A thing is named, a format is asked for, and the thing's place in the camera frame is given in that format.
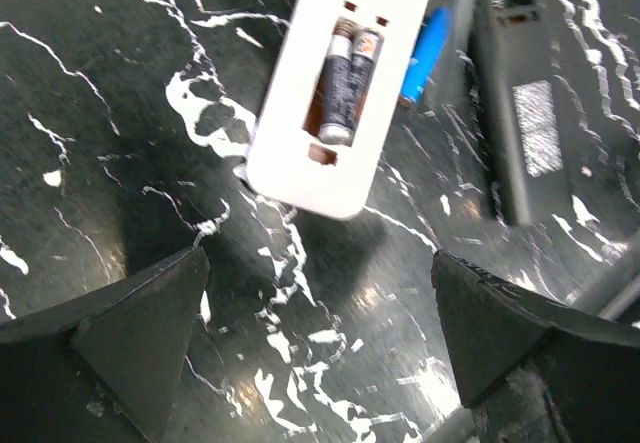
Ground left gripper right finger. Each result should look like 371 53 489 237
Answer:
431 250 639 442

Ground blue battery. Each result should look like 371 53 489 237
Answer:
399 7 452 107

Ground white remote black batteries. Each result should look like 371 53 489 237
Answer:
247 0 429 219

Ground black remote blue batteries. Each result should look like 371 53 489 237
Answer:
471 0 639 232

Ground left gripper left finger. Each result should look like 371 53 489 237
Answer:
1 247 210 442

